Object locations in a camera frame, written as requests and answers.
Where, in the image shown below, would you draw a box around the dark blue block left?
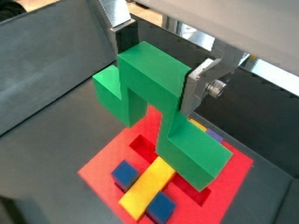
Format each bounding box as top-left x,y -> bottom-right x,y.
111,160 -> 139,192

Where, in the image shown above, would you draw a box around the green stepped block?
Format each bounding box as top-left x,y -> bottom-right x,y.
93,41 -> 232,191

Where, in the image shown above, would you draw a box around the dark blue block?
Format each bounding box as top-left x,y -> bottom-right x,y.
146,192 -> 176,224
111,160 -> 139,192

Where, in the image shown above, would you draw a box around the red base board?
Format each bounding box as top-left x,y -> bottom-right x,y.
79,108 -> 252,224

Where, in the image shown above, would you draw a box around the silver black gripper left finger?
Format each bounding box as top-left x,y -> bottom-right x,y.
97,0 -> 139,55

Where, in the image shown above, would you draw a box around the purple block right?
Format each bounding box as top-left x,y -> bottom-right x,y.
206,129 -> 223,143

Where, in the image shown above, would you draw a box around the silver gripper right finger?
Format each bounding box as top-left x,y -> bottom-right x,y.
180,45 -> 244,116

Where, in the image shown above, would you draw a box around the dark blue block right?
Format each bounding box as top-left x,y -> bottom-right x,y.
146,192 -> 176,224

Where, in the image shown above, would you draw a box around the yellow long bar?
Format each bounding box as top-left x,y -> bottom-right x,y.
119,157 -> 175,221

